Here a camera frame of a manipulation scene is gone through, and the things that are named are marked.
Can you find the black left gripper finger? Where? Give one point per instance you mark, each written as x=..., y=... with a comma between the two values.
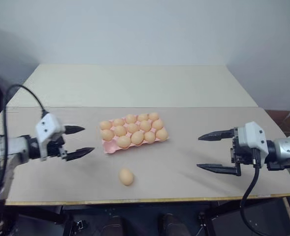
x=74, y=129
x=79, y=153

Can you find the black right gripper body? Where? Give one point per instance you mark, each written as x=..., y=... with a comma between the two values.
x=242, y=156

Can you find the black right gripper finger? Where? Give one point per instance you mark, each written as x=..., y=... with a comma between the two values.
x=218, y=168
x=216, y=135

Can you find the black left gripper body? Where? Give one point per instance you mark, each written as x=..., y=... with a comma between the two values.
x=54, y=148

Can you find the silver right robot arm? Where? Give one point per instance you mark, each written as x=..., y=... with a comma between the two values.
x=285, y=147

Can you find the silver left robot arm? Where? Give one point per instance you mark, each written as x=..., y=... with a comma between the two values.
x=14, y=147

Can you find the pink egg tray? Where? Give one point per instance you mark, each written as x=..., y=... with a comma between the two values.
x=110, y=148

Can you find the brown egg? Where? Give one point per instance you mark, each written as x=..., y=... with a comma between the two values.
x=157, y=124
x=131, y=119
x=153, y=116
x=161, y=134
x=118, y=122
x=149, y=136
x=106, y=125
x=145, y=125
x=137, y=138
x=132, y=128
x=126, y=176
x=123, y=141
x=143, y=117
x=120, y=131
x=107, y=135

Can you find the brown cardboard box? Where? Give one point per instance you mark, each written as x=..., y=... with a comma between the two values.
x=282, y=120

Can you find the silver metal latch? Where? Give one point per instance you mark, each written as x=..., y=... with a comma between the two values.
x=79, y=224

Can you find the dark brown rounded shape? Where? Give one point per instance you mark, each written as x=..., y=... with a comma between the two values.
x=114, y=226

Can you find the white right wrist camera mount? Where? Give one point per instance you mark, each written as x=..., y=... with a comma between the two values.
x=249, y=135

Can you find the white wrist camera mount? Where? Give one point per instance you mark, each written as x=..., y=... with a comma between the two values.
x=249, y=135
x=47, y=125

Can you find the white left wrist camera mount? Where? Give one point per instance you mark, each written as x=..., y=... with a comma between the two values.
x=47, y=125

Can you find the black metal table frame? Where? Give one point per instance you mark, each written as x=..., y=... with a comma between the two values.
x=66, y=226

